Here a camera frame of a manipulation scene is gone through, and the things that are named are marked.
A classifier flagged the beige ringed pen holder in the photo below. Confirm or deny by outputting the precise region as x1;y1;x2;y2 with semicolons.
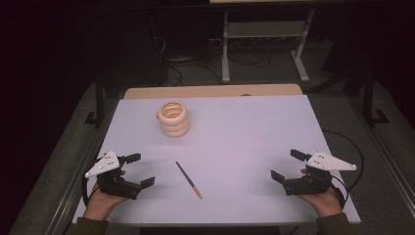
156;101;191;138

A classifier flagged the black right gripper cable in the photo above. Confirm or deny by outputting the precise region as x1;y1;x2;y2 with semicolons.
322;129;365;210

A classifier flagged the dark blue pencil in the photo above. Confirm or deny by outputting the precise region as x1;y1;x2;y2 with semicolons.
175;161;204;200

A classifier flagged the wooden table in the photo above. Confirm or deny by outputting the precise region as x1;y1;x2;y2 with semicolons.
123;83;304;100

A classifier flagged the person's left hand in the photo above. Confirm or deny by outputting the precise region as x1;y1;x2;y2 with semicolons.
82;168;129;221

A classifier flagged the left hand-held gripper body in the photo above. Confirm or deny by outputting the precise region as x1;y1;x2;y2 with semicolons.
84;150;142;201

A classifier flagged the person's right hand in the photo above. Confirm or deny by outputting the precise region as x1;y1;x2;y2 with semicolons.
298;167;345;218

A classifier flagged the white table board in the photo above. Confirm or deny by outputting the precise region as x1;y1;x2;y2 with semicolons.
71;94;362;226

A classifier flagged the white metal desk frame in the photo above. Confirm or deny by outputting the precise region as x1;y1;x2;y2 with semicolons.
220;8;316;84

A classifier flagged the black floor cable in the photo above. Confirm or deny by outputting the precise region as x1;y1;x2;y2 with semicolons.
165;58;223;87
227;48;272;70

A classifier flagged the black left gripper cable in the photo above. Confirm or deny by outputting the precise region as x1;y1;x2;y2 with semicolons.
81;159;103;208

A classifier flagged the black metal stand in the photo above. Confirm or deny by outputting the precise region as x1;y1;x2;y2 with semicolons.
83;72;106;129
361;68;391;128

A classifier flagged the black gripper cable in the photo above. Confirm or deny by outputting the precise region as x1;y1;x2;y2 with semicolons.
81;159;103;208
322;129;365;210

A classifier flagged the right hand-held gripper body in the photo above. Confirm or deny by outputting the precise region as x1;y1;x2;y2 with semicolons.
282;150;357;197

